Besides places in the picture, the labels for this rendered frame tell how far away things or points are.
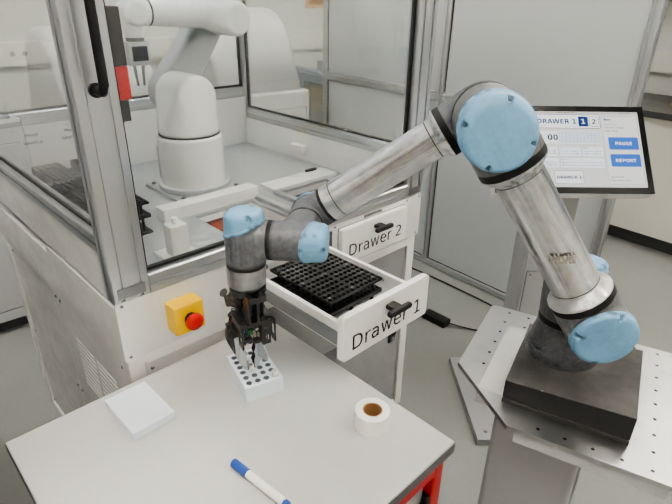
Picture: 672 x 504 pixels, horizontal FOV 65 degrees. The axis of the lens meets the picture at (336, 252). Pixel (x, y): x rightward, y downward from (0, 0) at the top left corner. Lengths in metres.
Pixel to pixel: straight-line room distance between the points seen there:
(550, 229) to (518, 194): 0.08
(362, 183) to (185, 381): 0.58
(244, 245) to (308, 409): 0.38
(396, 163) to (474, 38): 1.98
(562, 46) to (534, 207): 1.83
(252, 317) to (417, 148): 0.45
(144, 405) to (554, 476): 0.91
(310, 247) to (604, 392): 0.65
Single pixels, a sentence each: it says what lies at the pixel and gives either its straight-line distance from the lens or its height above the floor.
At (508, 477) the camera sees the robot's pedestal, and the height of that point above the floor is 0.50.
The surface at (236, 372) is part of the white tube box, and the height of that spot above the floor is 0.80.
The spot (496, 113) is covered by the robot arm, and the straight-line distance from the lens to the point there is 0.84.
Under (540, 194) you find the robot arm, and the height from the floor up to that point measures 1.24.
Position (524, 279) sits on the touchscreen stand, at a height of 0.58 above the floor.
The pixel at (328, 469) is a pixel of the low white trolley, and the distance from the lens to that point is 1.02.
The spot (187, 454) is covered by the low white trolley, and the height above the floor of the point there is 0.76.
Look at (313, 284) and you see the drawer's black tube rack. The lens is 1.26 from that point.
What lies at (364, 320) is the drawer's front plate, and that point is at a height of 0.90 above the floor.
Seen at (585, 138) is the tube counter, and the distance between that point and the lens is 1.96.
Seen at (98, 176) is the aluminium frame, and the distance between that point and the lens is 1.08.
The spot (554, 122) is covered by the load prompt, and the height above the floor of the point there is 1.15.
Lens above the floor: 1.53
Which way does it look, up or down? 26 degrees down
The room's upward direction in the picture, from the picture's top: 1 degrees clockwise
